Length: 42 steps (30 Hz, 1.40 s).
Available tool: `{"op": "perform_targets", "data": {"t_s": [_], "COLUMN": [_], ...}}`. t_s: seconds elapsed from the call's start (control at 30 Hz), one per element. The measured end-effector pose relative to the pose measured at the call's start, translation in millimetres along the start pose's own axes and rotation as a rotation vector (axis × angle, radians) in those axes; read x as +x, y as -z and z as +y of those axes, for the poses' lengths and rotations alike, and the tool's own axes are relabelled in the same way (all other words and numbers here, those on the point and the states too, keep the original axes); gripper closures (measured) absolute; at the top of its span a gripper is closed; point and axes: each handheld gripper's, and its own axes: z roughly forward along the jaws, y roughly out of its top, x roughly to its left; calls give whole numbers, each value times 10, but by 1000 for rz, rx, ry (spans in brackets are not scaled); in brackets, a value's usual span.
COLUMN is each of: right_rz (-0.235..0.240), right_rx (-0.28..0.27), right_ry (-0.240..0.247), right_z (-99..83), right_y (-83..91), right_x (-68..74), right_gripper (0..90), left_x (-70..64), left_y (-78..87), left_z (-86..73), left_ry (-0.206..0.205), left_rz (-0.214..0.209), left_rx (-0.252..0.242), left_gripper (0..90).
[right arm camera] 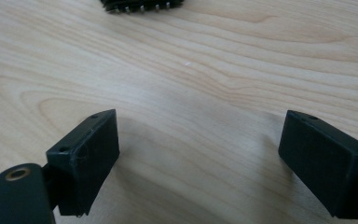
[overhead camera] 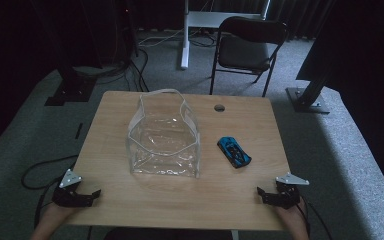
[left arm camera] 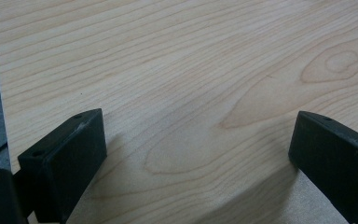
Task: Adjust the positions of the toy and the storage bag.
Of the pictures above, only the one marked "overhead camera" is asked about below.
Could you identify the white desk frame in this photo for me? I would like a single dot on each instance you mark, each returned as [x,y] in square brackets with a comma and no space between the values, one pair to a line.
[186,40]

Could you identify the black folding chair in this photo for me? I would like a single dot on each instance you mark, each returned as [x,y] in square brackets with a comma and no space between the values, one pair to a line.
[245,53]

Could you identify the white table leg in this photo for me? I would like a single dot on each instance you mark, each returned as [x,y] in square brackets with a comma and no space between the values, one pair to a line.
[235,235]

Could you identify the person's left hand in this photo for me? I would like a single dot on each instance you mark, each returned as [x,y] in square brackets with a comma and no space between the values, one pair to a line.
[54,213]

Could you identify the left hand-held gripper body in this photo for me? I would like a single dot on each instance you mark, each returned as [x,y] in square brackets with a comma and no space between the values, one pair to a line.
[67,195]

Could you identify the black cloth panel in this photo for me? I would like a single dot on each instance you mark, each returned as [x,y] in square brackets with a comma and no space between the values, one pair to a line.
[363,50]

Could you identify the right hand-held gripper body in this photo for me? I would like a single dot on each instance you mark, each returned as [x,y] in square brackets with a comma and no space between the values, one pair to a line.
[287,195]

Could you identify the person's right hand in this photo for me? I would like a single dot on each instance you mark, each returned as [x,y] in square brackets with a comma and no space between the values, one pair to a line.
[290,216]

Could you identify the small black floor strip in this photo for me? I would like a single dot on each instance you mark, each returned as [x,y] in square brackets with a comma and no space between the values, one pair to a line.
[79,130]

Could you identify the clear plastic bag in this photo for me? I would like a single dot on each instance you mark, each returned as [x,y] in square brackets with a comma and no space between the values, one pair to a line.
[163,143]

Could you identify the black metal stand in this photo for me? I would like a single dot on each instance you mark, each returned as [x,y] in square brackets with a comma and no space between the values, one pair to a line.
[308,100]
[70,90]

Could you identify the blue toy car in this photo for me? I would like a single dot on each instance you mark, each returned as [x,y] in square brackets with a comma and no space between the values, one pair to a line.
[235,152]

